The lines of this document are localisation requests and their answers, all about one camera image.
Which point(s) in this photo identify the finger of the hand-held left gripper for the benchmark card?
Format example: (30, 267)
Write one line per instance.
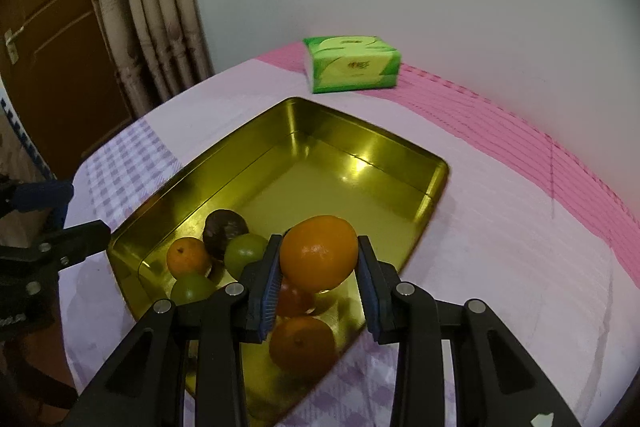
(75, 239)
(42, 196)

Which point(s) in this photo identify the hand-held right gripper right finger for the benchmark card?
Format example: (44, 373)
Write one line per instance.
(370, 292)

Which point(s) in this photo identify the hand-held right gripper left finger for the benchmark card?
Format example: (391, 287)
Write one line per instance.
(267, 287)

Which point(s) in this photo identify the small red tomato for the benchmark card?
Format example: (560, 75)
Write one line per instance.
(292, 301)

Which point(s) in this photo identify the green citrus fruit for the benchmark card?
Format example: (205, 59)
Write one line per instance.
(191, 289)
(245, 252)

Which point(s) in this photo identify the orange mandarin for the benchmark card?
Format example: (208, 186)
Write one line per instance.
(187, 257)
(302, 342)
(318, 252)

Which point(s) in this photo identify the gold metal tray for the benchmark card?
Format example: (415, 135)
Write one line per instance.
(325, 167)

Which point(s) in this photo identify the dark passion fruit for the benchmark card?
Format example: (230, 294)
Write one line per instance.
(225, 232)

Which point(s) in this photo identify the purple checked tablecloth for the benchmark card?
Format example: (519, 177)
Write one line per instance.
(475, 232)

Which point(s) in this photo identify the brown wooden door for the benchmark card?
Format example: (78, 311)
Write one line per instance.
(60, 57)

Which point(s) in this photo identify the pink mat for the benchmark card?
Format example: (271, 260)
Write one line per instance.
(500, 122)

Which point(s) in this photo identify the beige patterned curtain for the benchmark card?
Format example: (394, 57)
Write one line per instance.
(150, 7)

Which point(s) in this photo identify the green tissue pack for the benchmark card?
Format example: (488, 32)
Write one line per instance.
(350, 67)

